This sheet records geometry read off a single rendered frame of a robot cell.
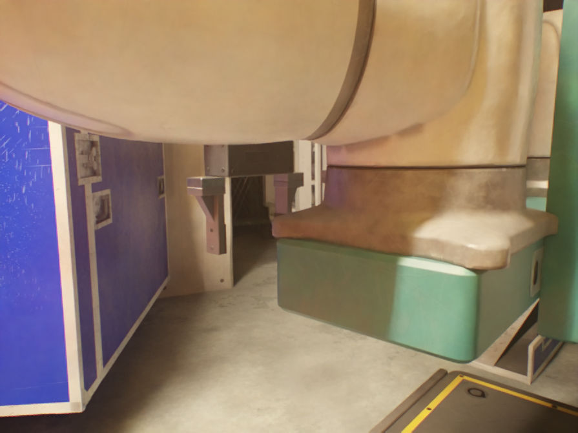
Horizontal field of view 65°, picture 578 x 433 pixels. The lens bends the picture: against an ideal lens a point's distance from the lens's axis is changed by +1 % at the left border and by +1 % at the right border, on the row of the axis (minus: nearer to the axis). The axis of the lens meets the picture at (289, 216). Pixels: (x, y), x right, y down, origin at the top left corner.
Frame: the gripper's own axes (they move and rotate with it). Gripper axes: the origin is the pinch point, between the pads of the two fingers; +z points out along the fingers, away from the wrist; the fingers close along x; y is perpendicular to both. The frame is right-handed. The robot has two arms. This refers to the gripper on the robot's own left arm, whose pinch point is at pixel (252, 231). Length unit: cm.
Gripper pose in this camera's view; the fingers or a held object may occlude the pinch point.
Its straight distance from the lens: 65.0
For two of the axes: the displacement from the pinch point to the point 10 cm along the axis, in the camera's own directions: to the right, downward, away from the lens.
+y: -7.5, -0.9, 6.5
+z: 0.0, 9.9, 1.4
